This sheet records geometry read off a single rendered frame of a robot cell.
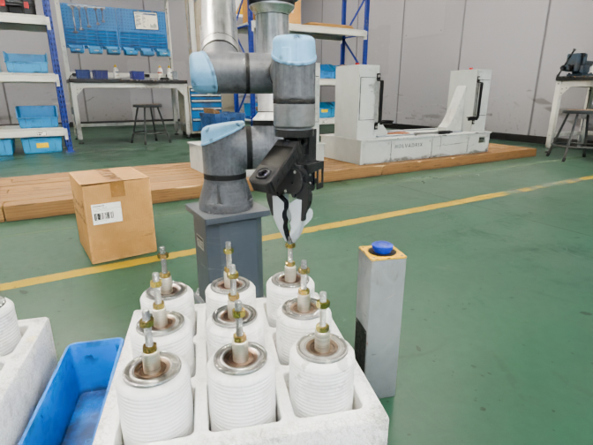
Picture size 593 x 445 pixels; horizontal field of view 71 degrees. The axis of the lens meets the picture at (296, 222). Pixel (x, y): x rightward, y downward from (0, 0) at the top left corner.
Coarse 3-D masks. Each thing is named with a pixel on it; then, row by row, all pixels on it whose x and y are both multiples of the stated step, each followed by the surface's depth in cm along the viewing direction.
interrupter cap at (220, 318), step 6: (222, 306) 72; (246, 306) 72; (216, 312) 70; (222, 312) 70; (246, 312) 70; (252, 312) 70; (216, 318) 68; (222, 318) 68; (228, 318) 69; (246, 318) 68; (252, 318) 68; (216, 324) 67; (222, 324) 66; (228, 324) 67; (234, 324) 67; (246, 324) 67
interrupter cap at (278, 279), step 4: (280, 272) 85; (284, 272) 86; (296, 272) 86; (272, 276) 83; (276, 276) 84; (280, 276) 84; (284, 276) 84; (296, 276) 84; (300, 276) 84; (308, 276) 83; (272, 280) 82; (276, 280) 82; (280, 280) 82; (284, 280) 83; (296, 280) 83; (300, 280) 82; (308, 280) 82; (276, 284) 80; (280, 284) 80; (284, 284) 80; (288, 284) 80; (292, 284) 80; (296, 284) 80; (300, 284) 80; (288, 288) 79; (292, 288) 79
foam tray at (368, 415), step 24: (264, 312) 85; (264, 336) 76; (120, 360) 70; (192, 384) 64; (288, 384) 67; (360, 384) 64; (288, 408) 59; (360, 408) 61; (96, 432) 55; (120, 432) 57; (216, 432) 55; (240, 432) 55; (264, 432) 55; (288, 432) 55; (312, 432) 55; (336, 432) 56; (360, 432) 57; (384, 432) 58
